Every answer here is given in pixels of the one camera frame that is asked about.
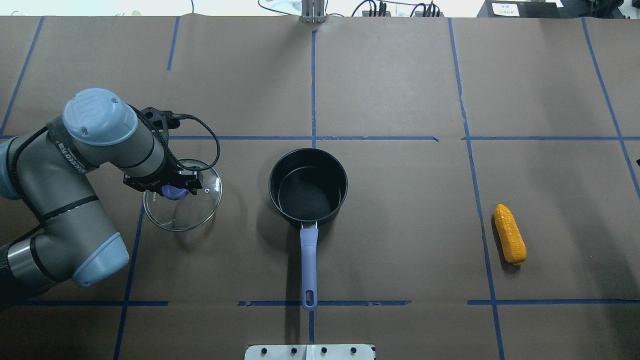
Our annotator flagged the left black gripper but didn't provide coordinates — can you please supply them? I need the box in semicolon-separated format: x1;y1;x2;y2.
123;169;202;196

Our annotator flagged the glass pot lid blue knob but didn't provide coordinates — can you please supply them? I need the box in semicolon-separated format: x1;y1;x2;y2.
142;168;223;232

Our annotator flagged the yellow toy corn cob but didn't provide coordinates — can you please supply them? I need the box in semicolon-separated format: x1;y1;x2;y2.
493;203;528;266

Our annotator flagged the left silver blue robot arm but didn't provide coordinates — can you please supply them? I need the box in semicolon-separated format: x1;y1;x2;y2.
1;88;211;311

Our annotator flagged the dark blue saucepan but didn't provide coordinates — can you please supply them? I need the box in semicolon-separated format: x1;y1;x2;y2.
269;148;348;312

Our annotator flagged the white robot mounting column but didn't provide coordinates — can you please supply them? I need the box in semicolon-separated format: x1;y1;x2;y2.
244;343;377;360

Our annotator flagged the brown paper table cover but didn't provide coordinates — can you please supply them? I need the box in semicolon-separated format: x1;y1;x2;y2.
1;14;639;360

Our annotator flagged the black power box white label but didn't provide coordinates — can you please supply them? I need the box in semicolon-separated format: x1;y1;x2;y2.
477;0;560;19

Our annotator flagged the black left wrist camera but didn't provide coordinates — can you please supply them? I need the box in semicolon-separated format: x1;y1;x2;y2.
141;106;174;132

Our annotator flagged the black left camera cable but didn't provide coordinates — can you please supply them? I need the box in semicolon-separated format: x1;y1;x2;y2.
128;105;222;173

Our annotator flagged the aluminium frame post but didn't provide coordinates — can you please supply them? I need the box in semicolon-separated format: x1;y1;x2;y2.
301;0;327;24

